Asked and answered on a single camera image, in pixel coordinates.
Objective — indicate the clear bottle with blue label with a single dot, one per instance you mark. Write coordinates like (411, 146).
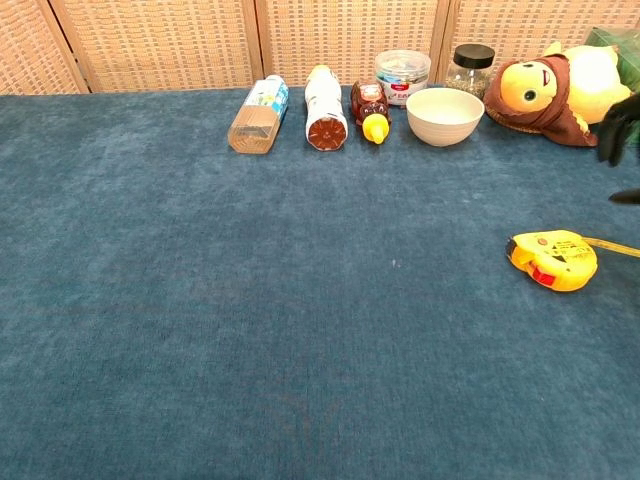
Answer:
(255, 120)

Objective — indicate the glass jar with black lid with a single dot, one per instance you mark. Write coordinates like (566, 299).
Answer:
(470, 57)

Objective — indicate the yellow plush toy brown hood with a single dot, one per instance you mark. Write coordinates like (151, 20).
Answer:
(590, 85)

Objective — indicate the green tissue pack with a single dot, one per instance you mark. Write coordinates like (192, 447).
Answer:
(627, 55)

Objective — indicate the syrup bottle with yellow cap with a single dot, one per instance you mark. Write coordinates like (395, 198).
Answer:
(370, 107)

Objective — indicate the blue table cloth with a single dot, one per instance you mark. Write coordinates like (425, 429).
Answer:
(200, 300)

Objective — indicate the yellow tape measure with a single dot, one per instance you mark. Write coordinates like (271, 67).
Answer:
(555, 265)

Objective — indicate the clear plastic tub of clips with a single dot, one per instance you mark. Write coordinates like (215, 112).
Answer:
(402, 75)

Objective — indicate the white brown-capped bottle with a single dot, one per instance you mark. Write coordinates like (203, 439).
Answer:
(325, 100)

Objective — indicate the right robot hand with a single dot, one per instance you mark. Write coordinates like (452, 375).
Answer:
(620, 130)

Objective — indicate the white bowl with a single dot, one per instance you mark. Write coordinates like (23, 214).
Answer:
(445, 125)

